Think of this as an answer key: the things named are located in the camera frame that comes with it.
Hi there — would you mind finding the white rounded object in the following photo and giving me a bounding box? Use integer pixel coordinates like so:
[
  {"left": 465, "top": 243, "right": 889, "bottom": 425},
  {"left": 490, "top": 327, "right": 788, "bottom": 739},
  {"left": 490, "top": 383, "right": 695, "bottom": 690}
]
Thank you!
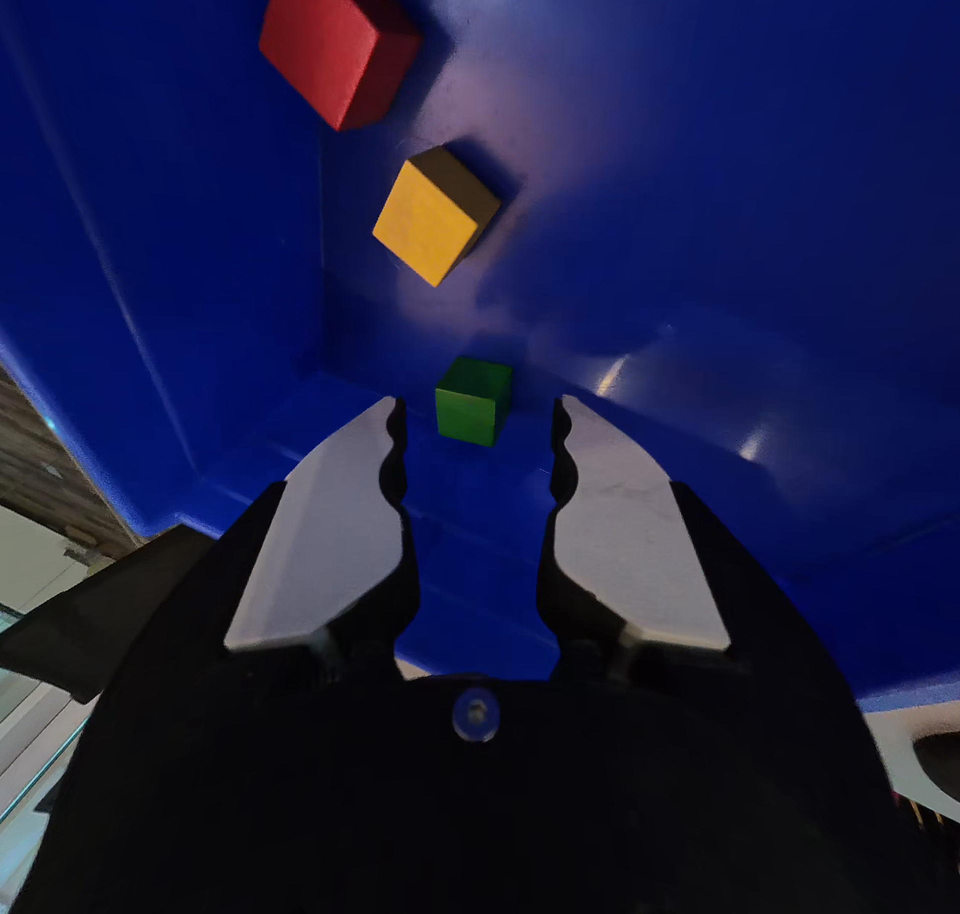
[{"left": 862, "top": 692, "right": 960, "bottom": 825}]

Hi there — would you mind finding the red wooden cube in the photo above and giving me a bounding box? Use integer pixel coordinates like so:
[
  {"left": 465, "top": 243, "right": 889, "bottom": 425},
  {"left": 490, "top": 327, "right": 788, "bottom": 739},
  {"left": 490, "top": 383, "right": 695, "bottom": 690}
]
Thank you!
[{"left": 258, "top": 0, "right": 423, "bottom": 133}]

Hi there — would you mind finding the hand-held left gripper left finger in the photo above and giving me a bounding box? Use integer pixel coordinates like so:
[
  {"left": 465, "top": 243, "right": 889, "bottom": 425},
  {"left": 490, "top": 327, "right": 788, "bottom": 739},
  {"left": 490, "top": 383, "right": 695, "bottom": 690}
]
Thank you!
[{"left": 223, "top": 395, "right": 421, "bottom": 653}]

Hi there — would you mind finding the blue plastic bin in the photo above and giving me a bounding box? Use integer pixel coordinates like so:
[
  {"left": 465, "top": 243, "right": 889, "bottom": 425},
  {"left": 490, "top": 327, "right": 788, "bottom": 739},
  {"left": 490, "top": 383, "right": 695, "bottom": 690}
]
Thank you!
[{"left": 0, "top": 0, "right": 960, "bottom": 713}]

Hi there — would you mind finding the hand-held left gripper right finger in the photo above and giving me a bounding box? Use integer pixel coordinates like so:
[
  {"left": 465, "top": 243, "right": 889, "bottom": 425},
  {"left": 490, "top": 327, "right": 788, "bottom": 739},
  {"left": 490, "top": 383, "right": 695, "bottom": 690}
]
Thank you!
[{"left": 536, "top": 395, "right": 732, "bottom": 660}]

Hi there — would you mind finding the green wooden cube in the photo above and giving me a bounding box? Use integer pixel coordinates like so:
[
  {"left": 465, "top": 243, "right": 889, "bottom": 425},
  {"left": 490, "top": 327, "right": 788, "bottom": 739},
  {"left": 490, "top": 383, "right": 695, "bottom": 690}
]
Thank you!
[{"left": 435, "top": 356, "right": 513, "bottom": 448}]

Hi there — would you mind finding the yellow wooden cube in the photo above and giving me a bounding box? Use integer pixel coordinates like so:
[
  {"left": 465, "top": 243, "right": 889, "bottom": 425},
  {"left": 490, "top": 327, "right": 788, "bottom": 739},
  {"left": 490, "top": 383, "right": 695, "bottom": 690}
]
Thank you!
[{"left": 372, "top": 145, "right": 502, "bottom": 288}]

